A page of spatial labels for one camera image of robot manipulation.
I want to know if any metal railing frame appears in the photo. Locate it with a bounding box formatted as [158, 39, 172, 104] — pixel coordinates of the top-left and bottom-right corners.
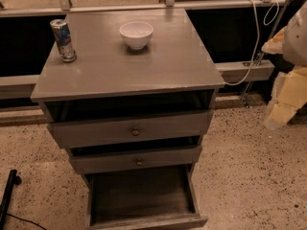
[0, 0, 298, 101]

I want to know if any grey top drawer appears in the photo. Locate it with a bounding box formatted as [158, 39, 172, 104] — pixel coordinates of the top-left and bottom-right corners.
[48, 110, 213, 149]

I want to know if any slanted metal pole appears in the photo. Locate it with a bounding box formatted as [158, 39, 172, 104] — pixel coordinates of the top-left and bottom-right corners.
[238, 0, 291, 108]

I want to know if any blue silver drink can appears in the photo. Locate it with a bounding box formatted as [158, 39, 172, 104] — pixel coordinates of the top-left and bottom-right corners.
[50, 19, 77, 62]

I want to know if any grey wooden drawer cabinet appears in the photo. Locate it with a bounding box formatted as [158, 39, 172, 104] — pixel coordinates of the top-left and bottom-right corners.
[30, 7, 225, 230]

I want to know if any grey middle drawer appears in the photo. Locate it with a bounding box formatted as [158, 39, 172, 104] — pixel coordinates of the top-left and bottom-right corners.
[70, 145, 201, 174]

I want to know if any black stand with cable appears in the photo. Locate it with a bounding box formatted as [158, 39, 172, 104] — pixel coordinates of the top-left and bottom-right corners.
[0, 170, 47, 230]

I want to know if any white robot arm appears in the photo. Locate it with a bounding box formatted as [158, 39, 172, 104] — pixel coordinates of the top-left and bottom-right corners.
[262, 1, 307, 129]

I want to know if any grey bottom drawer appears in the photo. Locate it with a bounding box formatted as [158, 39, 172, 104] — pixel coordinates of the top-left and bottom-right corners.
[86, 165, 207, 230]

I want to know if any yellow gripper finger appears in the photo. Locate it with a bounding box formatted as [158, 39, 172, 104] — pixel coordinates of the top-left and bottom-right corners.
[264, 66, 307, 129]

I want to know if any white ceramic bowl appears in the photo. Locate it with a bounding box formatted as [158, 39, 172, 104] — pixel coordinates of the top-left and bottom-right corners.
[119, 21, 154, 50]

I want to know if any grey drawer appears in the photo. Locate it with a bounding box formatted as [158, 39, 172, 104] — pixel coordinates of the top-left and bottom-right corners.
[48, 110, 213, 149]
[86, 165, 207, 230]
[70, 145, 201, 174]

